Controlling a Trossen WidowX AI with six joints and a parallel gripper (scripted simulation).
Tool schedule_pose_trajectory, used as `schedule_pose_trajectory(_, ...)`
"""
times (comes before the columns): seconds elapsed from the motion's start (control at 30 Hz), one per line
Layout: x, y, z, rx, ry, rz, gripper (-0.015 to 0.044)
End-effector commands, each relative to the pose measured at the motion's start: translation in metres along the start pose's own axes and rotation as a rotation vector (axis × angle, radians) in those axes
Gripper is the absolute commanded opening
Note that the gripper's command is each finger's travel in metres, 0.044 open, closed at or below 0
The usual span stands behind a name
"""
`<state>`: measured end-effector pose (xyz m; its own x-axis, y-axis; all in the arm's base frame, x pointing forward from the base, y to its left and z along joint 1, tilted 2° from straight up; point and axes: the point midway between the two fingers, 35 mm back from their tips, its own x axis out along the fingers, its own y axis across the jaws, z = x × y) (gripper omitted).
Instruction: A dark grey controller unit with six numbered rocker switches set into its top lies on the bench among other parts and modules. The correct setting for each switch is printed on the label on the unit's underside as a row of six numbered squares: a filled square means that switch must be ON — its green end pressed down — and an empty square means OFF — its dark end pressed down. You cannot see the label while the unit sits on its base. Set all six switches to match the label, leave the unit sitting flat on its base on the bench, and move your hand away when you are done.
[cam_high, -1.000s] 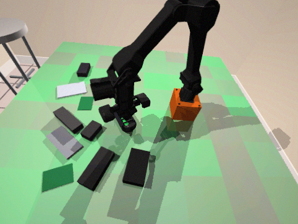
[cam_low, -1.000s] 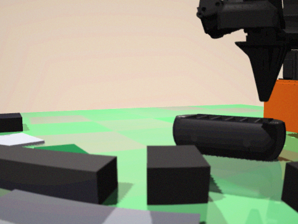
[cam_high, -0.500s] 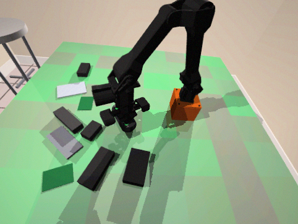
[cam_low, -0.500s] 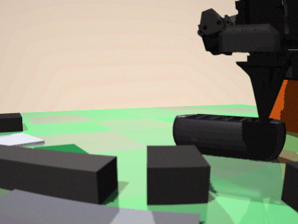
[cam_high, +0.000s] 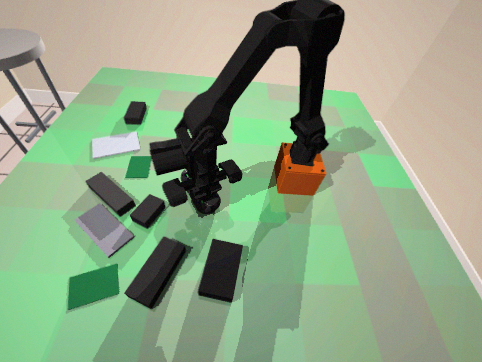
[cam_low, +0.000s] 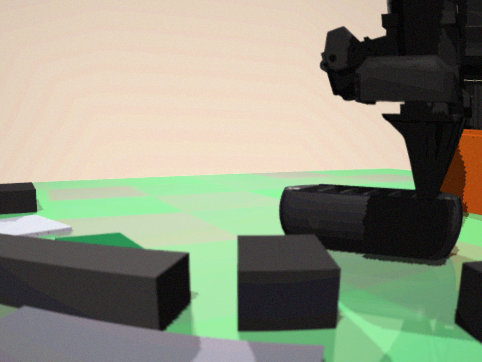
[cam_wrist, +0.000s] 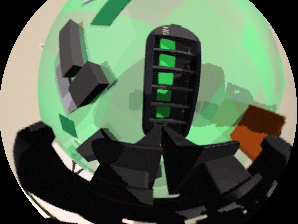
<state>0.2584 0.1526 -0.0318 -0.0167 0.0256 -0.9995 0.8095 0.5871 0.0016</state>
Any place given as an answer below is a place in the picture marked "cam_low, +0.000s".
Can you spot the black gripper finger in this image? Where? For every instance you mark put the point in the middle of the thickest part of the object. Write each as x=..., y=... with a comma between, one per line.
x=456, y=145
x=430, y=140

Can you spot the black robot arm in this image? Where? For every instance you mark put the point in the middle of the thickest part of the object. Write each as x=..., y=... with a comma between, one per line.
x=344, y=53

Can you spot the white flat rectangular sheet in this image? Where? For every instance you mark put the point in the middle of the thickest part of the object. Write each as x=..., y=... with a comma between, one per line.
x=33, y=226

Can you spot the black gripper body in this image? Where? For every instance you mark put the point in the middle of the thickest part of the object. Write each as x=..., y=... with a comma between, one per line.
x=427, y=75

